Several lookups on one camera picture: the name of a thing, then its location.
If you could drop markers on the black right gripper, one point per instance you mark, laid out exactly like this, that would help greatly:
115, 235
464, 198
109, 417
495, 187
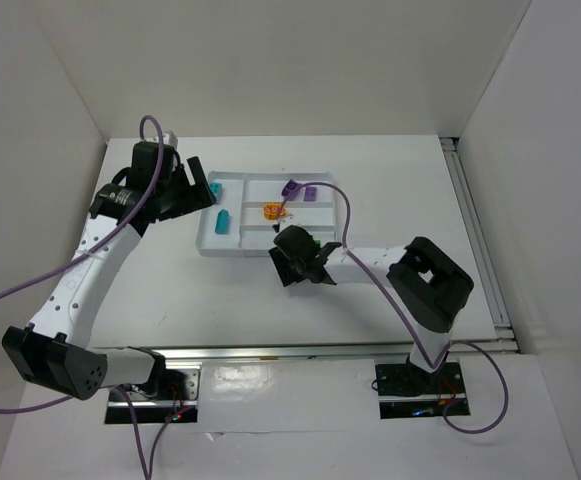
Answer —
284, 265

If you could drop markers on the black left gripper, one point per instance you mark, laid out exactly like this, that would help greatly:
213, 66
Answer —
185, 187

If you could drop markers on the teal curved lego brick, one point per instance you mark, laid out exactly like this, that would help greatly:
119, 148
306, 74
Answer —
216, 189

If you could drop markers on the teal long lego brick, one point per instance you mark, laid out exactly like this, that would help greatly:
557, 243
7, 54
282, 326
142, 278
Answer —
222, 224

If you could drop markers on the yellow butterfly lego brick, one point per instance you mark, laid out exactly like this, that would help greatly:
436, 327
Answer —
274, 211

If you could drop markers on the purple curved lego brick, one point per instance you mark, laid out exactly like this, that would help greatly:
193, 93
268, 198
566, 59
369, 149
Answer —
310, 193

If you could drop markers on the purple flower lego brick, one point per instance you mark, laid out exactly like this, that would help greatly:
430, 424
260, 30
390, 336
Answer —
291, 190

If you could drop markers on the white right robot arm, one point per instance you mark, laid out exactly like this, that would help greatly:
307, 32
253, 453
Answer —
425, 286

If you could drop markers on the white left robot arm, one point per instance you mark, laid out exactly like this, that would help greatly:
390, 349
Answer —
53, 350

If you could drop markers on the white compartment tray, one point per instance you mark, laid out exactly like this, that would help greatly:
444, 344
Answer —
252, 207

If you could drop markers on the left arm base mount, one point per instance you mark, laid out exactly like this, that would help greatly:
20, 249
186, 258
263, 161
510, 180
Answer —
175, 397

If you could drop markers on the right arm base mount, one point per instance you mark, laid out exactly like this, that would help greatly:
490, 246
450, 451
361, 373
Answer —
402, 396

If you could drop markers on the aluminium side rail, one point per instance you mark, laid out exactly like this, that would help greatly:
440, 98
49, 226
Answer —
494, 298

